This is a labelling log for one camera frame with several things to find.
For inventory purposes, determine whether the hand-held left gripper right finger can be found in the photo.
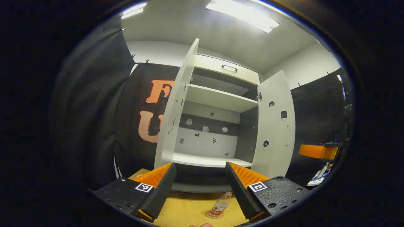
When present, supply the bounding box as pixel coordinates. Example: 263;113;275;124
225;161;311;223

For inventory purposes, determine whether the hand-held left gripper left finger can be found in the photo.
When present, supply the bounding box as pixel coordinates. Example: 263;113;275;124
90;162;177;223

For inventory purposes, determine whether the clear bottle with red label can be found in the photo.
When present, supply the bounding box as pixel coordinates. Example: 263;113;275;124
211;192;233;218

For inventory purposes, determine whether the white side table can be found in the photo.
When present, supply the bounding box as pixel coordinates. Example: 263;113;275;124
307;162;332;187

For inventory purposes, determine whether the white cabinet shelf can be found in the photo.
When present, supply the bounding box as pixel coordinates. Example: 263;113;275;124
172;153;253;168
185;84;258;113

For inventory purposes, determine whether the white cabinet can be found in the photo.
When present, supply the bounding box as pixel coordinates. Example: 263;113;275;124
172;54;261;193

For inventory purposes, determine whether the white cabinet drawer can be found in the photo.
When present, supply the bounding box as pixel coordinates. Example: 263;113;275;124
195;54;260;85

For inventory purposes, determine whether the ceiling light panel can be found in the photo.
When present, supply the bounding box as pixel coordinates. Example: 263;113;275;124
121;3;147;20
206;0;280;34

